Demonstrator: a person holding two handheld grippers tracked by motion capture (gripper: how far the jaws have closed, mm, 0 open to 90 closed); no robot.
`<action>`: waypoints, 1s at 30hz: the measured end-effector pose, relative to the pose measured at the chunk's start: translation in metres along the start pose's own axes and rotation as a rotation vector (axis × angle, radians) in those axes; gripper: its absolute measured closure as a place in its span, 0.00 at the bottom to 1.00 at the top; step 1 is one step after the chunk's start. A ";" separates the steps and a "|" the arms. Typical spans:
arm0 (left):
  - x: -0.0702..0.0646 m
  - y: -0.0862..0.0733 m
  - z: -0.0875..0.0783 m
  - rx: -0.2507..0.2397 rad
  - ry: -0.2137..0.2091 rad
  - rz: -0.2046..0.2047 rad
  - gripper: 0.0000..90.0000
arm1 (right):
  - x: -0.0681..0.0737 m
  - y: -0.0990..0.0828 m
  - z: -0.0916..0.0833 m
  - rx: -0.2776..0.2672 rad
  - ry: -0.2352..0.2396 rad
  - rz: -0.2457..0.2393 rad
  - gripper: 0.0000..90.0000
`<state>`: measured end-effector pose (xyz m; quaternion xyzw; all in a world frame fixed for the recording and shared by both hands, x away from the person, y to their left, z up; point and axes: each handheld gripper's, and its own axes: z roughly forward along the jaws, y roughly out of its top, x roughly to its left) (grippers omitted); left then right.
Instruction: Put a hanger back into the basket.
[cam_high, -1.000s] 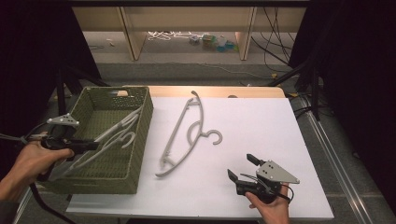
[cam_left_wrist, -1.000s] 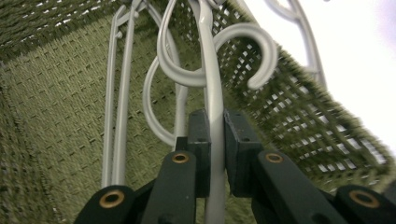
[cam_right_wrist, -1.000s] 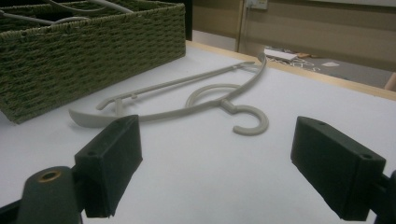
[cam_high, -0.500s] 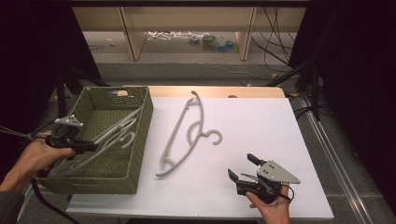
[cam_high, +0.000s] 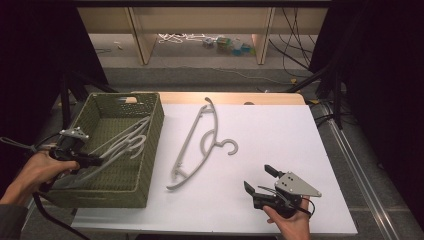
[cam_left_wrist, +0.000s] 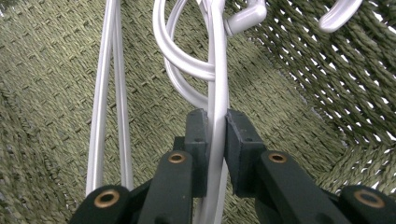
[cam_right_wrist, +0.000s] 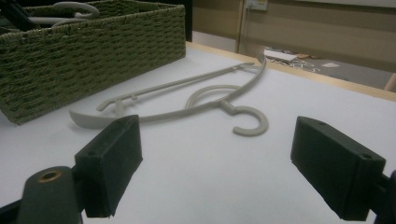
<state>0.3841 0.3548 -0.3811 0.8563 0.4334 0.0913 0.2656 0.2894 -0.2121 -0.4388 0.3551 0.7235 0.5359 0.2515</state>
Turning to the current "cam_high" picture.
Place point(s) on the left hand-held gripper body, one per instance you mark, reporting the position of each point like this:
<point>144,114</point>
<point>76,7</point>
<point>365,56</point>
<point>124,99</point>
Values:
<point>71,145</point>

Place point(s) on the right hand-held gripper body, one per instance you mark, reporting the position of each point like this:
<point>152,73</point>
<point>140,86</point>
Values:
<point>296,186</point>

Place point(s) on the grey plastic clothes hanger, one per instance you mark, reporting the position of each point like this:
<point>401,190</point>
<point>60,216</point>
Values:
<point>126,133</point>
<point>110,162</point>
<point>188,139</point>

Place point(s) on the green woven basket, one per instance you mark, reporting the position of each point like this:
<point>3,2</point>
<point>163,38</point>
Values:
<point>110,196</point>

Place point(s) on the person's right hand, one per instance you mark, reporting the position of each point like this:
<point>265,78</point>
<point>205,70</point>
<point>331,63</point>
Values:
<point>295,228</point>

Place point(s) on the person's left hand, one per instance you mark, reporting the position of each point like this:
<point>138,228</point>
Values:
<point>36,176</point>

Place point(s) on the black metal stand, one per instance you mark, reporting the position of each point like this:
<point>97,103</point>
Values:
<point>66,100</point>
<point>330,90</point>

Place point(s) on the black curtain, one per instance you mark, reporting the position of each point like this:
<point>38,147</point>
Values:
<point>376,66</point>
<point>40,50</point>

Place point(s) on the colourful toys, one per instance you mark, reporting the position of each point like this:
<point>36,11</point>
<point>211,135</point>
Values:
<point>233,45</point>

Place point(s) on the beige desk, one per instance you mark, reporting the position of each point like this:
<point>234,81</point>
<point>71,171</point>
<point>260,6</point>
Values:
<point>200,20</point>

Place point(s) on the aluminium rail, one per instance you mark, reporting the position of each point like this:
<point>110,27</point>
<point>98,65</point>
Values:
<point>363,180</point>

